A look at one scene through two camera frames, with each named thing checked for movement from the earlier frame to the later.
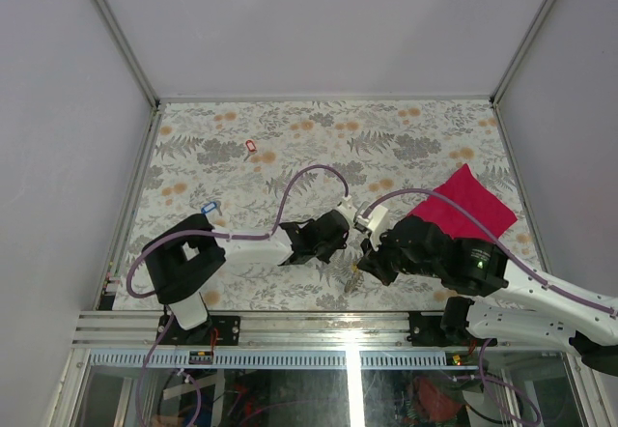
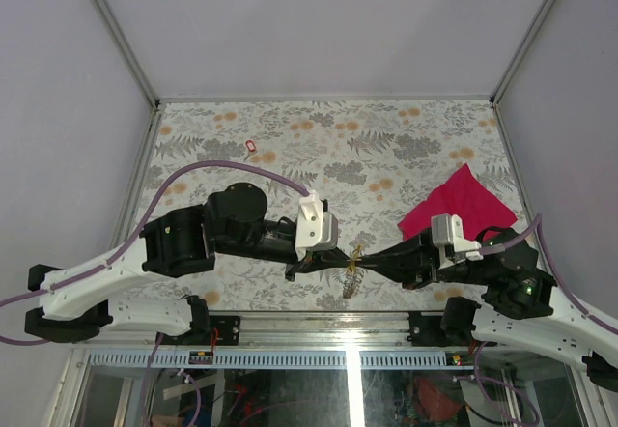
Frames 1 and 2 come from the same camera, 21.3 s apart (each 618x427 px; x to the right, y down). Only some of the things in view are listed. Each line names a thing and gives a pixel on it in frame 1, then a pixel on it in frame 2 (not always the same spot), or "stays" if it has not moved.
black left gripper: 326,257 -> 315,260
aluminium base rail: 264,331 stays
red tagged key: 251,148 stays
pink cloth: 466,188 stays
